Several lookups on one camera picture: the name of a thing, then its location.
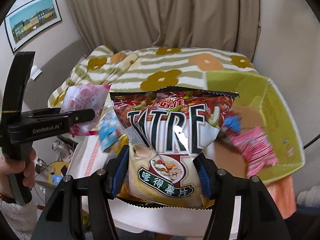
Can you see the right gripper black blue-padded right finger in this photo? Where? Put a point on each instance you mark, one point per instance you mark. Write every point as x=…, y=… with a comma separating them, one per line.
x=259, y=215

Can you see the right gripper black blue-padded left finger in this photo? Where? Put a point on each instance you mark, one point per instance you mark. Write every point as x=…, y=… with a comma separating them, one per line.
x=61, y=218

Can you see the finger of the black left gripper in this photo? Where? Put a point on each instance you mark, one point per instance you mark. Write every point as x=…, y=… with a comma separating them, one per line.
x=81, y=116

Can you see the pink white snack packet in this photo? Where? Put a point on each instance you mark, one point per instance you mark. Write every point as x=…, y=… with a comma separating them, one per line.
x=85, y=97

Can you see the red yellow potato chip bag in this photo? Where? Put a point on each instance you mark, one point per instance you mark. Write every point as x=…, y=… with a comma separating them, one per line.
x=167, y=129

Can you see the person's left hand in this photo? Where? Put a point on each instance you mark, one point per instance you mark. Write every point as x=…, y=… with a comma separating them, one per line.
x=10, y=166

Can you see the blue white snack bag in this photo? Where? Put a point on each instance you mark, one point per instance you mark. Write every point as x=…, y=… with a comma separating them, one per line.
x=109, y=129

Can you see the yellow foil snack bag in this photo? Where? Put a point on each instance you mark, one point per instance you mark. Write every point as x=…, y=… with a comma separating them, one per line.
x=118, y=145

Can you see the pink striped snack packet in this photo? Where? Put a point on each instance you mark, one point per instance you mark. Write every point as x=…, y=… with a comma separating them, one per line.
x=256, y=149

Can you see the red blue snack packet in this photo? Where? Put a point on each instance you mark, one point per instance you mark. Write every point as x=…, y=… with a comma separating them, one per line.
x=232, y=124

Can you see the framed houses picture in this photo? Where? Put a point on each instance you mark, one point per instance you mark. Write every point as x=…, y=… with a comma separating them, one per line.
x=29, y=20

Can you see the floral striped green quilt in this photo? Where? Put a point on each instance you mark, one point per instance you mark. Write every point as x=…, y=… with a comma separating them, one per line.
x=150, y=69

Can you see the green cardboard box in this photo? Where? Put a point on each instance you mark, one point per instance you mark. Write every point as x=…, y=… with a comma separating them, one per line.
x=261, y=104

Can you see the beige curtain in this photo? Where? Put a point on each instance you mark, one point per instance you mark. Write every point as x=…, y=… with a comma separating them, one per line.
x=231, y=25

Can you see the white wall switch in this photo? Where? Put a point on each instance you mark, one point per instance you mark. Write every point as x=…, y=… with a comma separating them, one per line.
x=35, y=72

